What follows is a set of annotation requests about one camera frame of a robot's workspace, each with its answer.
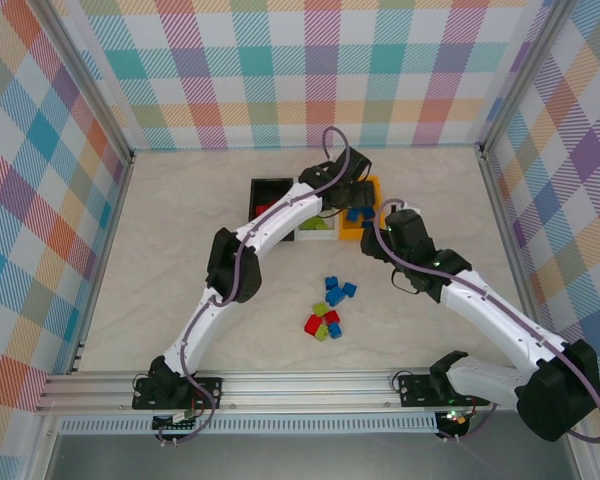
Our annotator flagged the aluminium table side rail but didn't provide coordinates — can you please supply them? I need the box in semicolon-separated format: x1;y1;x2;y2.
478;149;599;480
67;152;136;376

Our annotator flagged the black plastic bin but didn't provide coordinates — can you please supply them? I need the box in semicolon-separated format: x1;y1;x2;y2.
249;178;297;244

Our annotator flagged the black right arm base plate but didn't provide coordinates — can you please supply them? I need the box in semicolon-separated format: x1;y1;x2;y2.
396;373;484;409

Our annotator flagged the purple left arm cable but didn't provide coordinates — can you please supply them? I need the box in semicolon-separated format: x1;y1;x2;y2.
154;126;354;446

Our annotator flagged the slotted grey cable duct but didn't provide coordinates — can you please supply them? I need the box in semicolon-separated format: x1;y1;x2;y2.
58;417;440;436

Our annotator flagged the orange plastic bin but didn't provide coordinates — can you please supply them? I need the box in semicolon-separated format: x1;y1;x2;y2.
337;174;384;241

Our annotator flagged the white plastic bin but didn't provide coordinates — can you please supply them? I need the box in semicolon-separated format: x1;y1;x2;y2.
293;177;340;242

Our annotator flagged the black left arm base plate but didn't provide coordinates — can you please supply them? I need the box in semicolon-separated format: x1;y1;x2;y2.
131;375;224;412

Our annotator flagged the small circuit board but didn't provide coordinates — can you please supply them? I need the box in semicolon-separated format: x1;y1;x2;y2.
152;409;201;432
437;408;471;427

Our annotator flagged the aluminium mounting rail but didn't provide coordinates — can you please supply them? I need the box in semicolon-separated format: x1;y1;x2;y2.
33;368;499;415

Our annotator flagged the aluminium frame post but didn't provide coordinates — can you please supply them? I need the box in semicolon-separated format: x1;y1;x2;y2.
476;0;571;159
32;0;136;166

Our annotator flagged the grey metal plate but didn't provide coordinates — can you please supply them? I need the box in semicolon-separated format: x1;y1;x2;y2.
27;417;596;480

